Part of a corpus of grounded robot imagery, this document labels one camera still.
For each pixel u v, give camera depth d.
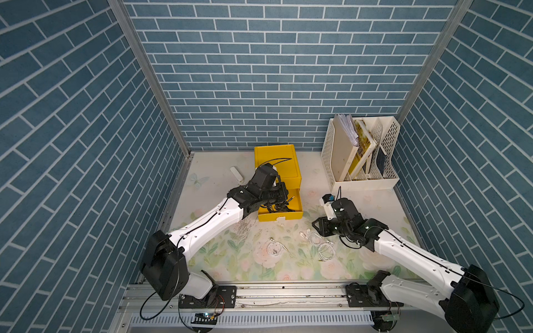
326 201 0.74
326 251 0.85
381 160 1.02
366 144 0.90
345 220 0.62
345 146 0.83
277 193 0.69
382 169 1.07
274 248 0.85
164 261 0.40
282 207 0.86
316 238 0.89
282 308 0.73
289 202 0.79
